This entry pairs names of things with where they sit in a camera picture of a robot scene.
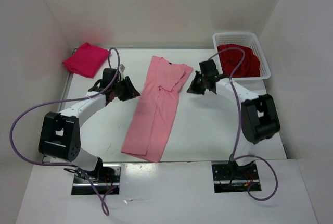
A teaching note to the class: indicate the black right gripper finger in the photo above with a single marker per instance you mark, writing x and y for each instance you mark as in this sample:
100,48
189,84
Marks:
196,82
196,89

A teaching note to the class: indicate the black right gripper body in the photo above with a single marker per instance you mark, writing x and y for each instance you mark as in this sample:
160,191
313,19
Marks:
203,83

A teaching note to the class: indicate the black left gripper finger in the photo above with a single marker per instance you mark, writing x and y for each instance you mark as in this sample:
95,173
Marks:
126,97
129,88

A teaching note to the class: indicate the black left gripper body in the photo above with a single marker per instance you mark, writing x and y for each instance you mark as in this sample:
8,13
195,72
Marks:
122,88

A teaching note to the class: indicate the light pink t shirt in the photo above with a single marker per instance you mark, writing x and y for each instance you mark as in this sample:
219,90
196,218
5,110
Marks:
154,116

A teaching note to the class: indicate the dark red t shirt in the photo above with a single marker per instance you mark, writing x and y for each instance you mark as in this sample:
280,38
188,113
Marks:
229,59

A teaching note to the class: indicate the magenta t shirt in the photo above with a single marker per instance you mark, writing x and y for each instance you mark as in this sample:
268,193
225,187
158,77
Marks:
86,61

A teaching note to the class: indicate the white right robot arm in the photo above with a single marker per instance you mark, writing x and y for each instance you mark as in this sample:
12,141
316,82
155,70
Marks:
248,117

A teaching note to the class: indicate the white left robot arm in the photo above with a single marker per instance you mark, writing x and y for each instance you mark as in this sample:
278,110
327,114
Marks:
60,136

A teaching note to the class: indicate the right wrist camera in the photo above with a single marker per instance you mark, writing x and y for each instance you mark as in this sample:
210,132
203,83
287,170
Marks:
208,68

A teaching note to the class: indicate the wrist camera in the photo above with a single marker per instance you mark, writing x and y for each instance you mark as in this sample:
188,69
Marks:
208,68
108,74

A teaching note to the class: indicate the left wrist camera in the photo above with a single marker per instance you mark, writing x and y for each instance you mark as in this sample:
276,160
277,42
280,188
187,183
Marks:
108,74

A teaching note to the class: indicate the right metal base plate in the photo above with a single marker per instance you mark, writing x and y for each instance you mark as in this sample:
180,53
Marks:
230,177

